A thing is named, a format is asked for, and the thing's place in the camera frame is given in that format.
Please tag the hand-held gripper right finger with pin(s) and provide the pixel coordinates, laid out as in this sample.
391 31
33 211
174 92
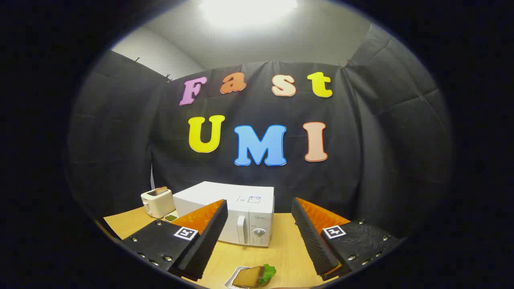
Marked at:
315 245

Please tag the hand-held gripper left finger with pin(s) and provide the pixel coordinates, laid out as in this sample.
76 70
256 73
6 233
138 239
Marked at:
204 245

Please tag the white microwave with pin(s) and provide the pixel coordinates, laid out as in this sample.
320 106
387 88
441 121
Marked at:
209 192

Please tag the brown bread lettuce sandwich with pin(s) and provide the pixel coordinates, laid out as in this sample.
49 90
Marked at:
247 277

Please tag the small white food tray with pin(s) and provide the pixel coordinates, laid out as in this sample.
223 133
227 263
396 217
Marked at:
231 281

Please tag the white divided condiment dish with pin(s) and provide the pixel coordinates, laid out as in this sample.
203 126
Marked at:
170 218

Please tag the white toaster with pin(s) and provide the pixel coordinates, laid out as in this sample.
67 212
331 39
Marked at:
158 204

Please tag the toast slice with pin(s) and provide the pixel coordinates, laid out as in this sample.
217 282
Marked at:
161 190

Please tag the ceiling light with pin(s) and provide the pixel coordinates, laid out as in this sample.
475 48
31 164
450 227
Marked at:
249 10

